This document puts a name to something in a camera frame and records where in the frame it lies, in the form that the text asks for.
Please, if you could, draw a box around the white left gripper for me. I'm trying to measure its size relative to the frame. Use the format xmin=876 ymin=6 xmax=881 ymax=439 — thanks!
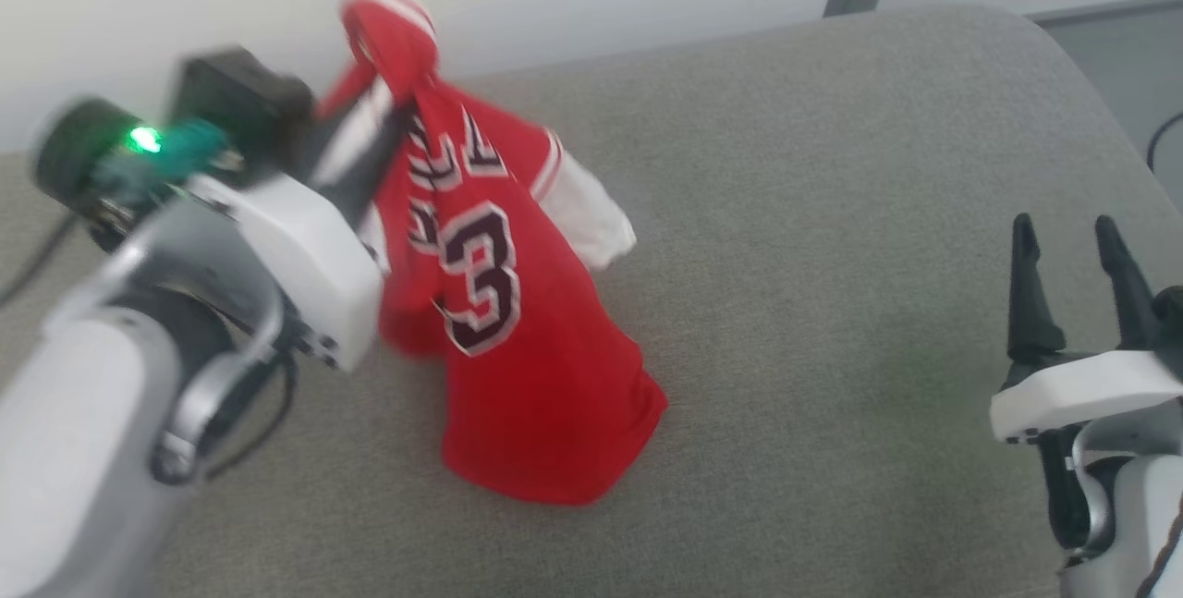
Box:
xmin=194 ymin=106 xmax=413 ymax=373

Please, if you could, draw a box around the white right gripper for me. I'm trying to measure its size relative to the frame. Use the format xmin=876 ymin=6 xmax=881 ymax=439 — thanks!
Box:
xmin=989 ymin=214 xmax=1183 ymax=446

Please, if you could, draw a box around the red basketball jersey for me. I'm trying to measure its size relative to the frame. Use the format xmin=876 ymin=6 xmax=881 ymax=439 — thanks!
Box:
xmin=314 ymin=0 xmax=670 ymax=506

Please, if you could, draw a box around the grey fabric sofa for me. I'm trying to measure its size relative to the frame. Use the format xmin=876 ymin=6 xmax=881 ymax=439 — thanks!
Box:
xmin=0 ymin=5 xmax=1183 ymax=598

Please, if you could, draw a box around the black cable on floor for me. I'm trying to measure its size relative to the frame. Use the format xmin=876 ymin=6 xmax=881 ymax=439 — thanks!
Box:
xmin=1146 ymin=111 xmax=1183 ymax=176

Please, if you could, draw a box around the black cable with teal plug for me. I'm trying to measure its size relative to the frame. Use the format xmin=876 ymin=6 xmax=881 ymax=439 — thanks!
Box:
xmin=0 ymin=116 xmax=229 ymax=308

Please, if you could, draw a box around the thin dark right arm cable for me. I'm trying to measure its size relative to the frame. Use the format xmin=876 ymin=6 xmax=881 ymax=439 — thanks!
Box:
xmin=1139 ymin=487 xmax=1183 ymax=598

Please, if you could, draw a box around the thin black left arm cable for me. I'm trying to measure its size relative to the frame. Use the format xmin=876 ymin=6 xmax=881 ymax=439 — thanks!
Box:
xmin=152 ymin=353 xmax=299 ymax=485

